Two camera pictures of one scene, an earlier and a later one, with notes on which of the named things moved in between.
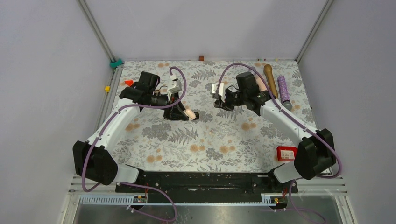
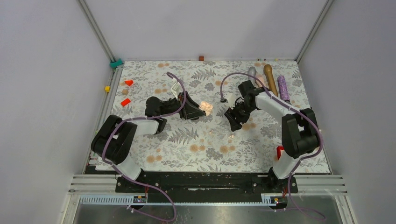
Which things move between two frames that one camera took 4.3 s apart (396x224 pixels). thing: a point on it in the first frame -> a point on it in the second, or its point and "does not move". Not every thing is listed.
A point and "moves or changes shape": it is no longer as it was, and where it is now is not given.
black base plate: x=207 y=186 does not move
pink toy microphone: x=261 y=85 does not move
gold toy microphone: x=268 y=70 does not move
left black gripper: x=177 y=112 -> x=189 y=111
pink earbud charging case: x=191 y=113 moves or changes shape
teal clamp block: x=114 y=64 does not move
